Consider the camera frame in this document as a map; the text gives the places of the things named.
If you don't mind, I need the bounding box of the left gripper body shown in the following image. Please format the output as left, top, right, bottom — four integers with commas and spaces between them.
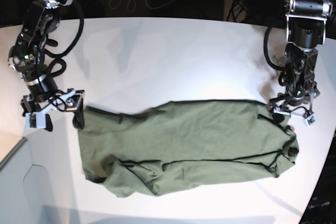
266, 92, 320, 119

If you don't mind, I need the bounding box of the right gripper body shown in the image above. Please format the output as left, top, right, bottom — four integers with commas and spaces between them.
20, 89, 85, 116

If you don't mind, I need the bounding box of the green t-shirt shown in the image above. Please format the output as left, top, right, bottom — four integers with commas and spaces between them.
78, 100, 299, 198

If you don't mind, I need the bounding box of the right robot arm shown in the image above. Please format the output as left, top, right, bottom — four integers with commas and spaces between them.
8, 0, 85, 132

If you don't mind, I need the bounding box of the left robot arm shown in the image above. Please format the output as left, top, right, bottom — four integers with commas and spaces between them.
264, 0, 333, 126

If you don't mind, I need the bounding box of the white table extension panel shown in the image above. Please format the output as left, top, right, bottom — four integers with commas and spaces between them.
0, 137, 82, 224

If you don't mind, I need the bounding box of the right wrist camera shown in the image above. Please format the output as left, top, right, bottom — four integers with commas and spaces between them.
25, 112, 47, 129

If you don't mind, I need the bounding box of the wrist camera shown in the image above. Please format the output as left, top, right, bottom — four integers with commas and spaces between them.
304, 113, 316, 127
25, 112, 47, 129

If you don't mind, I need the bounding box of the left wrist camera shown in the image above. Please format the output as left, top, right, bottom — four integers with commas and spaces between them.
304, 113, 316, 127

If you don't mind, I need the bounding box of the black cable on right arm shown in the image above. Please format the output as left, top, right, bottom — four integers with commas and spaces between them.
44, 3, 85, 112

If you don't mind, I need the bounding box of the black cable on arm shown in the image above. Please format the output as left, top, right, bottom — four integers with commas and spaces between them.
44, 3, 85, 112
264, 26, 287, 71

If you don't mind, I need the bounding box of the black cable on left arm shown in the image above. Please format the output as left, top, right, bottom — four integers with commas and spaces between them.
264, 26, 287, 71

